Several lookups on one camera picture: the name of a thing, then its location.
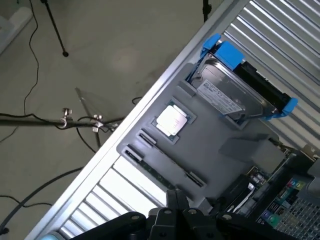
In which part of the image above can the black graphics card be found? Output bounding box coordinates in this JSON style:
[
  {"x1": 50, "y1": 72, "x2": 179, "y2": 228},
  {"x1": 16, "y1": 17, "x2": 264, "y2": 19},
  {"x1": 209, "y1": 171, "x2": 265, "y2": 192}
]
[{"x1": 219, "y1": 166, "x2": 275, "y2": 218}]

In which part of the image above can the grey parts rack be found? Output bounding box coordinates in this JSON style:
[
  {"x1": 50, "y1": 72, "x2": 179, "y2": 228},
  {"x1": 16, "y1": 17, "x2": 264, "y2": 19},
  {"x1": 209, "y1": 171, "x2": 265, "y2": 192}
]
[{"x1": 116, "y1": 62, "x2": 283, "y2": 208}]

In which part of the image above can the silver CPU chip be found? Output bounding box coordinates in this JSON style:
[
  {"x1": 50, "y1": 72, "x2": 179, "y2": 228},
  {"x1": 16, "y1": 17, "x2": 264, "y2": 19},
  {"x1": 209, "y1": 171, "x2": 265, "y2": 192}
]
[{"x1": 155, "y1": 100, "x2": 195, "y2": 144}]

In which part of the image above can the green computer motherboard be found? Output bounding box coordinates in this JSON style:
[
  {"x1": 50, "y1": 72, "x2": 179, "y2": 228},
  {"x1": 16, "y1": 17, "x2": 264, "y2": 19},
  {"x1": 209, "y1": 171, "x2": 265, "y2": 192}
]
[{"x1": 249, "y1": 147, "x2": 320, "y2": 240}]

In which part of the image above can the silver hard disk drive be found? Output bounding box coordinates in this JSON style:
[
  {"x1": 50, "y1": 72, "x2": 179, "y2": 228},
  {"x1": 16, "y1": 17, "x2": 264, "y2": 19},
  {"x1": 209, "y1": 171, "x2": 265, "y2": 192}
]
[{"x1": 189, "y1": 55, "x2": 272, "y2": 118}]

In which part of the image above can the black pole with metal clamps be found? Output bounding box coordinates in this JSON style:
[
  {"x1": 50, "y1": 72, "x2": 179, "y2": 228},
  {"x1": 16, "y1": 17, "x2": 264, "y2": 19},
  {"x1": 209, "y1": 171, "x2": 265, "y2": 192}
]
[{"x1": 0, "y1": 107, "x2": 126, "y2": 133}]

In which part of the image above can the blue disk caddy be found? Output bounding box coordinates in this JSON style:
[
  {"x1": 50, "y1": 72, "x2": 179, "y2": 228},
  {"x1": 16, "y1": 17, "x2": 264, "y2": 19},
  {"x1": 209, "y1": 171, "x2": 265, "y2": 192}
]
[{"x1": 184, "y1": 33, "x2": 299, "y2": 122}]

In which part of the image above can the black stand pole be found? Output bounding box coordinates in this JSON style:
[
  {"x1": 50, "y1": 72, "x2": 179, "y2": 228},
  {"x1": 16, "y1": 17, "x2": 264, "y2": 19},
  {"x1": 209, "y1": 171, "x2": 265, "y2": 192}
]
[{"x1": 201, "y1": 0, "x2": 211, "y2": 23}]

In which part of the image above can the black tripod leg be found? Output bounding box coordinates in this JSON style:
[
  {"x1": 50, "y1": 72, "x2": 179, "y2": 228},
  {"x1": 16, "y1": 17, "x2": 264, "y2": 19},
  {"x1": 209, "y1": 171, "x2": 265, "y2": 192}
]
[{"x1": 41, "y1": 0, "x2": 70, "y2": 58}]

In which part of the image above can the translucent white plastic box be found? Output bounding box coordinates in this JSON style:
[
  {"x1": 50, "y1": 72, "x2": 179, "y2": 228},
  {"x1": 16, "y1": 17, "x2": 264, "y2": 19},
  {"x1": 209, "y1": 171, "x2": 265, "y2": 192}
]
[{"x1": 0, "y1": 6, "x2": 34, "y2": 55}]

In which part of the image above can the thick black floor cable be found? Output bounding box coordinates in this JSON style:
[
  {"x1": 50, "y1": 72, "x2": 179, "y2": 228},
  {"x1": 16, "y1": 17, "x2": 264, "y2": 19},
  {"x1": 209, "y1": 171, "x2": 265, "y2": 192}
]
[{"x1": 0, "y1": 166, "x2": 85, "y2": 240}]

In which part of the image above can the thin black floor cable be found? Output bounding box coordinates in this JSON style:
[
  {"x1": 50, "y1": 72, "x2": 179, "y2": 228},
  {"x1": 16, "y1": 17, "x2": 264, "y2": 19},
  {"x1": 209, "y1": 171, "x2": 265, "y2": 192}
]
[{"x1": 0, "y1": 0, "x2": 41, "y2": 121}]

